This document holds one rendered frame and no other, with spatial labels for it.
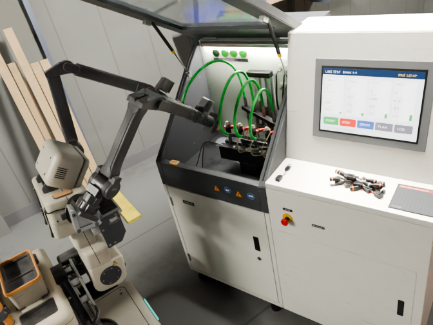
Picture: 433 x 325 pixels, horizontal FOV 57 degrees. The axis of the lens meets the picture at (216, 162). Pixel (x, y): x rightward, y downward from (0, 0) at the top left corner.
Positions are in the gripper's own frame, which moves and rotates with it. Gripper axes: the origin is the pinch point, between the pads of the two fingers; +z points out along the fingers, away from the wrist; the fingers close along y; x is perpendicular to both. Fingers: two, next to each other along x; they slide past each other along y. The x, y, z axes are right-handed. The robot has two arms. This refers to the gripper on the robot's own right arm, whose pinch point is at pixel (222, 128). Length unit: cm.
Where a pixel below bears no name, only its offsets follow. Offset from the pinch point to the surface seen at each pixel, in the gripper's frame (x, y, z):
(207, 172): -5.5, -24.1, -2.8
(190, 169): 4.6, -26.4, -5.3
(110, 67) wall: 197, 18, 24
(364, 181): -75, 1, 15
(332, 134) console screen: -54, 15, 12
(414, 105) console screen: -84, 35, 10
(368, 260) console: -84, -29, 31
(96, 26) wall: 196, 44, -2
